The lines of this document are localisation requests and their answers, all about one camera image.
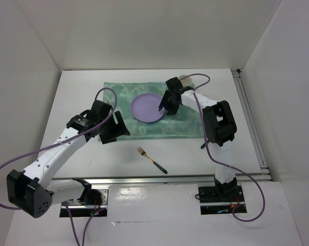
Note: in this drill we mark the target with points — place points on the aluminium rail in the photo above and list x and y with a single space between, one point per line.
264 168
165 179

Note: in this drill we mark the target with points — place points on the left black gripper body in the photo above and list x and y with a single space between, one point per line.
107 126

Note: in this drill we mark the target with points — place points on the blue mug white inside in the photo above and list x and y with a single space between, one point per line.
186 81

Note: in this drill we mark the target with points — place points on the gold fork black handle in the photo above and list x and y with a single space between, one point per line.
143 153

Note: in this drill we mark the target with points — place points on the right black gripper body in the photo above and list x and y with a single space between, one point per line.
170 96

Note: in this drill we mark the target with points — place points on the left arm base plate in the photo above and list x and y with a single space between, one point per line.
86 199

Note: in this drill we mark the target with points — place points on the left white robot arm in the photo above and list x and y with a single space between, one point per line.
31 189

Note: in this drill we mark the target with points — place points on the aluminium front rail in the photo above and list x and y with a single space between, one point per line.
165 179

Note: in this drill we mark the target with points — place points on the purple plate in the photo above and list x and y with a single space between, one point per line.
145 108

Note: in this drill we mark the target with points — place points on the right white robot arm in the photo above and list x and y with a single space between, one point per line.
218 124

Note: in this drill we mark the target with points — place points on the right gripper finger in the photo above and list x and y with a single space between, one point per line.
172 107
164 102

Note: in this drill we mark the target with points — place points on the aluminium right side rail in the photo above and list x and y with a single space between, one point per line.
264 168

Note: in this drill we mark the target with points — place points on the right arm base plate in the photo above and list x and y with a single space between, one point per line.
211 195

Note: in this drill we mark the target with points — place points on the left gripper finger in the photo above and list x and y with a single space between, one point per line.
120 128
108 135

